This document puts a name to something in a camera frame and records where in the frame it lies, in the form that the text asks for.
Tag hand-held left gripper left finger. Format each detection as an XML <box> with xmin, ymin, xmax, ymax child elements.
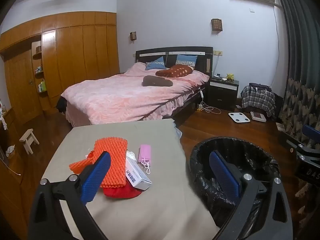
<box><xmin>29</xmin><ymin>151</ymin><xmax>112</xmax><ymax>240</ymax></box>

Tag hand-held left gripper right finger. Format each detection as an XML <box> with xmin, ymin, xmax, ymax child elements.
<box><xmin>209</xmin><ymin>150</ymin><xmax>293</xmax><ymax>240</ymax></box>

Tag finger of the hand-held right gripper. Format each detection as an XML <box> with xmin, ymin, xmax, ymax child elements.
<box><xmin>286</xmin><ymin>124</ymin><xmax>320</xmax><ymax>159</ymax></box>

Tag bin with black bag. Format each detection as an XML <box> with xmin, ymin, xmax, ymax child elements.
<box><xmin>189</xmin><ymin>136</ymin><xmax>282</xmax><ymax>240</ymax></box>

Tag red cloth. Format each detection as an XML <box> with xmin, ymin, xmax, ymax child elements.
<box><xmin>103</xmin><ymin>180</ymin><xmax>143</xmax><ymax>198</ymax></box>

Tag orange foam net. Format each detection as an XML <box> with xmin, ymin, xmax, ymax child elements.
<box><xmin>69</xmin><ymin>137</ymin><xmax>128</xmax><ymax>188</ymax></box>

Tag white cardboard box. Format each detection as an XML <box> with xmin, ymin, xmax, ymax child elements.
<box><xmin>124</xmin><ymin>156</ymin><xmax>152</xmax><ymax>190</ymax></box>

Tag pink face mask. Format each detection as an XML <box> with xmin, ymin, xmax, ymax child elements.
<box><xmin>138</xmin><ymin>144</ymin><xmax>152</xmax><ymax>174</ymax></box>

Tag red-topped bathroom scale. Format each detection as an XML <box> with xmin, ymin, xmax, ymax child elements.
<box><xmin>250</xmin><ymin>111</ymin><xmax>267</xmax><ymax>123</ymax></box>

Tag plaid covered bag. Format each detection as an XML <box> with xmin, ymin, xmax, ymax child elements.
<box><xmin>241</xmin><ymin>85</ymin><xmax>276</xmax><ymax>117</ymax></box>

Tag white bathroom scale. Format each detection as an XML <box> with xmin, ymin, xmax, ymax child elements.
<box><xmin>228</xmin><ymin>112</ymin><xmax>251</xmax><ymax>124</ymax></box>

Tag dark green patterned curtain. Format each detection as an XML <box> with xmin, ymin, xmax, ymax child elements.
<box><xmin>271</xmin><ymin>0</ymin><xmax>320</xmax><ymax>205</ymax></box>

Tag blue quilted cloth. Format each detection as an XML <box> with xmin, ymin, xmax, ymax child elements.
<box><xmin>172</xmin><ymin>122</ymin><xmax>183</xmax><ymax>138</ymax></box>

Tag dark bag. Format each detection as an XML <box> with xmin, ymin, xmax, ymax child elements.
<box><xmin>249</xmin><ymin>82</ymin><xmax>272</xmax><ymax>92</ymax></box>

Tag small wooden stool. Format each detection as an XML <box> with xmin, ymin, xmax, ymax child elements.
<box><xmin>19</xmin><ymin>129</ymin><xmax>40</xmax><ymax>155</ymax></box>

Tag dark cloth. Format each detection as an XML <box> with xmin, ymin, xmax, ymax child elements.
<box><xmin>56</xmin><ymin>96</ymin><xmax>68</xmax><ymax>113</ymax></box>

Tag black nightstand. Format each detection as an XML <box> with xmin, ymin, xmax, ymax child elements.
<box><xmin>207</xmin><ymin>77</ymin><xmax>240</xmax><ymax>111</ymax></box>

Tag pink blanket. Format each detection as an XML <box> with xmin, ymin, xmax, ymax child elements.
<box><xmin>61</xmin><ymin>62</ymin><xmax>210</xmax><ymax>128</ymax></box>

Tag brown cushion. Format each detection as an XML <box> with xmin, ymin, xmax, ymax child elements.
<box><xmin>142</xmin><ymin>75</ymin><xmax>174</xmax><ymax>87</ymax></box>

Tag red polka-dot pillow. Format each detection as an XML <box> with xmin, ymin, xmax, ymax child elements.
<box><xmin>155</xmin><ymin>64</ymin><xmax>195</xmax><ymax>78</ymax></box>

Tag blue pillow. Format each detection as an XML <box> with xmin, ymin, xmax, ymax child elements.
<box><xmin>176</xmin><ymin>54</ymin><xmax>198</xmax><ymax>68</ymax></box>
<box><xmin>145</xmin><ymin>56</ymin><xmax>167</xmax><ymax>71</ymax></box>

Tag wooden wardrobe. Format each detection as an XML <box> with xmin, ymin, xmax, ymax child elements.
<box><xmin>0</xmin><ymin>11</ymin><xmax>120</xmax><ymax>125</ymax></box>

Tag dark wooden bed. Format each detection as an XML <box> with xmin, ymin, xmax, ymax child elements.
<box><xmin>56</xmin><ymin>46</ymin><xmax>213</xmax><ymax>128</ymax></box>

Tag white cable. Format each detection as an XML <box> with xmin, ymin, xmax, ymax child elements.
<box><xmin>200</xmin><ymin>90</ymin><xmax>222</xmax><ymax>114</ymax></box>

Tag large wall lamp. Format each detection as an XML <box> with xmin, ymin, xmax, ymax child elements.
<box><xmin>211</xmin><ymin>18</ymin><xmax>223</xmax><ymax>33</ymax></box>

